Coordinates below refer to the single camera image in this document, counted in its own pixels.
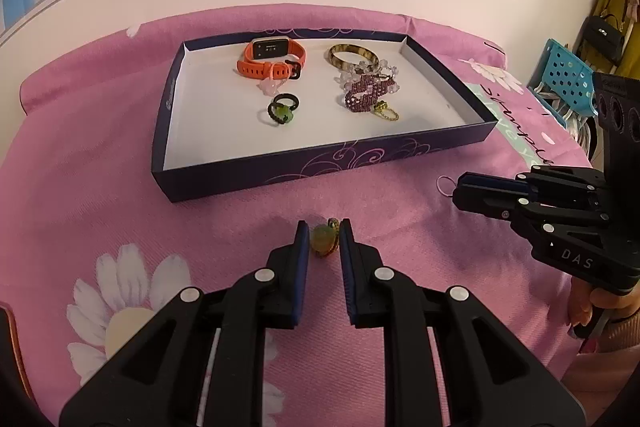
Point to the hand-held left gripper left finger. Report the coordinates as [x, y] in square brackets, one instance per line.
[302, 277]

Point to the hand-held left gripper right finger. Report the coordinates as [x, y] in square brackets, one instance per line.
[347, 277]

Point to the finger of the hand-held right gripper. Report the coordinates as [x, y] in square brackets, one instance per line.
[485, 181]
[485, 202]

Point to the green yellow beaded charm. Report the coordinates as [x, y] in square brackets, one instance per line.
[322, 239]

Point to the dark blue cardboard box tray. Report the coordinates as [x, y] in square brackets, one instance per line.
[225, 132]

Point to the pink stone pendant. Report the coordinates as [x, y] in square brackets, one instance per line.
[271, 87]

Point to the person's right forearm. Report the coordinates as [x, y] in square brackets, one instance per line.
[610, 367]

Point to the person's right hand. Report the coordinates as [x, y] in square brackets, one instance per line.
[617, 304]

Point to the blue perforated plastic basket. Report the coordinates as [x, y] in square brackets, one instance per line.
[565, 72]

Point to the black handbag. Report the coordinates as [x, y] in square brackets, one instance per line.
[602, 39]

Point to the amber patterned bangle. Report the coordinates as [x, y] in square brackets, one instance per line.
[350, 47]

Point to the pink floral bed sheet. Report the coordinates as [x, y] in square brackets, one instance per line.
[100, 187]

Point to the orange smartwatch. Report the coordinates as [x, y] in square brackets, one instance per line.
[270, 48]

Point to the orange edged dark object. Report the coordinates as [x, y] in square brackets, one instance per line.
[12, 347]

